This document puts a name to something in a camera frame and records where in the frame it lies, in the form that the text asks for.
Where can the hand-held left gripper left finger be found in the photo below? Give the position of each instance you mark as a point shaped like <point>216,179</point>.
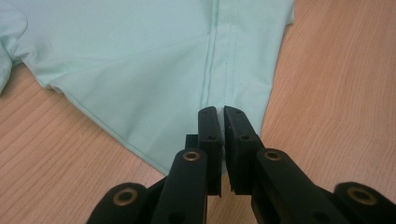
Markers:
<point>211,149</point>

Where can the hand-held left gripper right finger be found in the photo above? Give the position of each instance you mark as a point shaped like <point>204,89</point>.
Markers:
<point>241,149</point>

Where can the light mint green cloth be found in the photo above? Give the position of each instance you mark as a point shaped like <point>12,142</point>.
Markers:
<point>124,62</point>

